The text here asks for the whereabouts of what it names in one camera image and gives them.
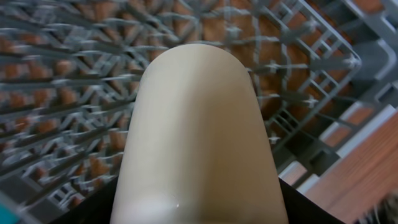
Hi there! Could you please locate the small white cup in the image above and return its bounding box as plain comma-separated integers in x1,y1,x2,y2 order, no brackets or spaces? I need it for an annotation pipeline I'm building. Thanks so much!
111,44,288,223

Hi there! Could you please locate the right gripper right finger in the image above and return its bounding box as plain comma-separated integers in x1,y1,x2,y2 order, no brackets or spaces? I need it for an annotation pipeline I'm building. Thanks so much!
279,179,344,224

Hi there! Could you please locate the teal serving tray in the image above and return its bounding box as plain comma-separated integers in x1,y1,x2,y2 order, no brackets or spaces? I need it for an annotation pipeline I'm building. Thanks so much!
0,202,22,224

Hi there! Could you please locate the grey dishwasher rack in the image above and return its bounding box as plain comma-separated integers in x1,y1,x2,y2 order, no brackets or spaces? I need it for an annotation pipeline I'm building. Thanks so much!
1,0,397,223

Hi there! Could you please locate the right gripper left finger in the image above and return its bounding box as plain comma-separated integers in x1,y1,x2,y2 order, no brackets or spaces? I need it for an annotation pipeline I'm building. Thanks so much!
50,178,118,224

